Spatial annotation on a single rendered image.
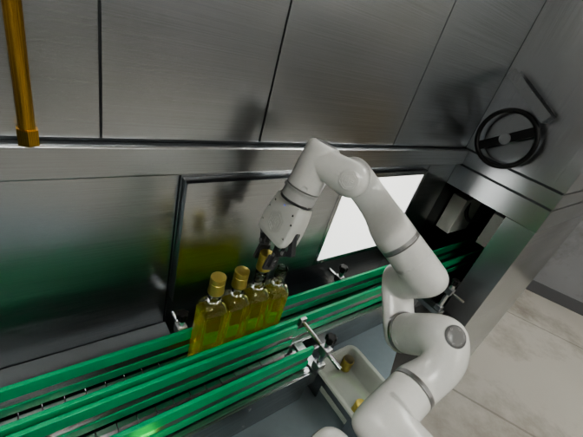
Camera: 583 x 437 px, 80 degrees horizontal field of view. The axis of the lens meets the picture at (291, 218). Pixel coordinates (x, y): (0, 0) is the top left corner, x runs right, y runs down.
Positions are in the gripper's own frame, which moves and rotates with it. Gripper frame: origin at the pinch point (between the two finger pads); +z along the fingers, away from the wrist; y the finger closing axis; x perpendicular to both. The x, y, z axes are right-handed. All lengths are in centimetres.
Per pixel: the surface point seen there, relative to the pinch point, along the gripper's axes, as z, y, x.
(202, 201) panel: -5.5, -11.6, -13.7
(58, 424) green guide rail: 33.1, 6.8, -34.5
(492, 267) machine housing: -11, 17, 100
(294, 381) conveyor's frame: 28.1, 15.6, 15.2
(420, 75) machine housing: -54, -15, 37
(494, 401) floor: 70, 45, 198
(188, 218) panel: -0.8, -11.6, -15.1
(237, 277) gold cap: 5.3, 1.1, -6.2
